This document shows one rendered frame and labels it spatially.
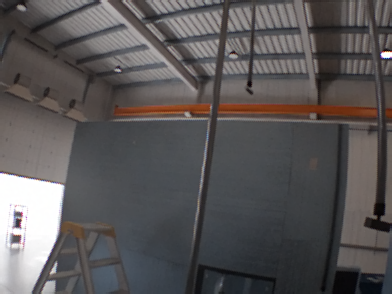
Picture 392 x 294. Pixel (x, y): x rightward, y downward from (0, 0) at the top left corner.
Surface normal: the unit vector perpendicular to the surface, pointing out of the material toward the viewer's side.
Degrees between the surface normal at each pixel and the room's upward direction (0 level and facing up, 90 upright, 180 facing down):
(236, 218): 90
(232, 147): 90
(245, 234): 90
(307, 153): 90
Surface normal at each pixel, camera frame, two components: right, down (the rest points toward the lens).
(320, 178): -0.43, -0.21
